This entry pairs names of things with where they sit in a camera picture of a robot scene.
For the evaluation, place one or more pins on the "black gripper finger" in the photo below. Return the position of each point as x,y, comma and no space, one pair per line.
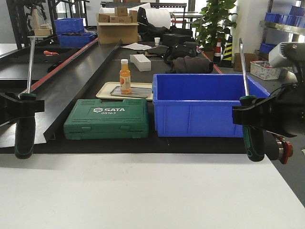
14,106
275,114

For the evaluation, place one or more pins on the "green black screwdriver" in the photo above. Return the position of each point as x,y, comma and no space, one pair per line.
252,137
26,126

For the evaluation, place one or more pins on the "beige plastic tray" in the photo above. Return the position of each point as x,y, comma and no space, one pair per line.
104,92

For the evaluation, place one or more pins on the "small grey metal tray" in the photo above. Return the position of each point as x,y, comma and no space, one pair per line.
136,92

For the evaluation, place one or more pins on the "red conveyor roller end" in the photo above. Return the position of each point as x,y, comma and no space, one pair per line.
284,149

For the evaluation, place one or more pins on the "brown cardboard box on floor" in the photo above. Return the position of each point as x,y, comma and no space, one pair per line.
249,57

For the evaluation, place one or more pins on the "yellow black traffic cone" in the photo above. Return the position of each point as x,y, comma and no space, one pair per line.
226,60

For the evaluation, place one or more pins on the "large blue plastic bin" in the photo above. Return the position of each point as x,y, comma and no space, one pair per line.
196,105

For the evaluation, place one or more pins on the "green SATA tool case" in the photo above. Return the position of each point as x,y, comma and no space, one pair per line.
95,119

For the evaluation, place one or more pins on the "orange white traffic cone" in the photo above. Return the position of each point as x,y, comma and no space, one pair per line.
217,51

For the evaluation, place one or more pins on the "blue bin on conveyor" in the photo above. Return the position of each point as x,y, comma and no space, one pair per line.
76,39

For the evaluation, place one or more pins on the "dark grey cloth bundle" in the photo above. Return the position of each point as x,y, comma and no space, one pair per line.
189,64

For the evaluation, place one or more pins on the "green potted plant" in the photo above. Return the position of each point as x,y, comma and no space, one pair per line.
216,23

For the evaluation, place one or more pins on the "orange juice bottle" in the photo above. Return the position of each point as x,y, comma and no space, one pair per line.
125,77

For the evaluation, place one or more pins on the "large cardboard box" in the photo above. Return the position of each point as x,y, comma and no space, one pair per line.
114,32

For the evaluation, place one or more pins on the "white foam block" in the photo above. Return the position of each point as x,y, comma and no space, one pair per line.
142,63

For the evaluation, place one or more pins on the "white paper cup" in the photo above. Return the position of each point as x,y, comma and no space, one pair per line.
157,41

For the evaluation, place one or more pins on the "white wire basket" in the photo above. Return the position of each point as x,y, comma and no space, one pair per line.
264,71

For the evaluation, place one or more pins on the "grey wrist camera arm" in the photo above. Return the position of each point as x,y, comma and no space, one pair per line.
287,54

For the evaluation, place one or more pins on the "orange handled tool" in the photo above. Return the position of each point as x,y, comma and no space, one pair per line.
48,53

